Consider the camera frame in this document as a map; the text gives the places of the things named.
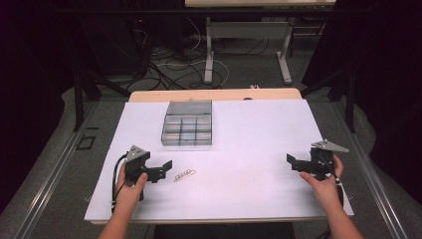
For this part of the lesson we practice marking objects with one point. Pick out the white table mat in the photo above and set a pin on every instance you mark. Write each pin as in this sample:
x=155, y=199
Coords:
x=239, y=149

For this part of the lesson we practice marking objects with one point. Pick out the clear plastic compartment box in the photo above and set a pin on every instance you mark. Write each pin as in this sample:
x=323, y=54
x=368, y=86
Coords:
x=187, y=124

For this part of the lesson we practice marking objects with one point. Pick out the black metal stand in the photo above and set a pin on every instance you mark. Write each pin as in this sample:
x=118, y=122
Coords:
x=348, y=96
x=79, y=99

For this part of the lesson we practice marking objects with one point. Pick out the small gold beaded clip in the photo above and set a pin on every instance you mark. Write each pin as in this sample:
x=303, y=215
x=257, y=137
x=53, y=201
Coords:
x=184, y=175

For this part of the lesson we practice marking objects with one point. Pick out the person's left hand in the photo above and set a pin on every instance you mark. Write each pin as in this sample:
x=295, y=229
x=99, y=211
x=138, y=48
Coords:
x=127, y=194

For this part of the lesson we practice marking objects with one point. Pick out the wooden table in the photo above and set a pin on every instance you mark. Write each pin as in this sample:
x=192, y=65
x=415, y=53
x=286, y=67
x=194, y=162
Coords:
x=215, y=95

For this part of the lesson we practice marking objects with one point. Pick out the aluminium floor rail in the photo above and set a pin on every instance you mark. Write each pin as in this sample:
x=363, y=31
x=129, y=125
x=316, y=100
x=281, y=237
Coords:
x=375, y=179
x=46, y=186

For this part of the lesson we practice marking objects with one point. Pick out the person's right hand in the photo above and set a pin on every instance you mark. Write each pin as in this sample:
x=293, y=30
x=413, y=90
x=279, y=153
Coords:
x=326, y=192

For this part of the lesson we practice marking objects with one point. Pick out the white-legged desk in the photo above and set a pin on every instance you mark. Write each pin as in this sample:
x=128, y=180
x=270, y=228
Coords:
x=245, y=30

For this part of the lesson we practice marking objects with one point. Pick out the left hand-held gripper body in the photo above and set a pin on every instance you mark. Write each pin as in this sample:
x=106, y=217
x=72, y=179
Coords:
x=136, y=162

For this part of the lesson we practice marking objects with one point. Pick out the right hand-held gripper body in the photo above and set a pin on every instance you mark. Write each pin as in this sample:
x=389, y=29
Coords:
x=321, y=162

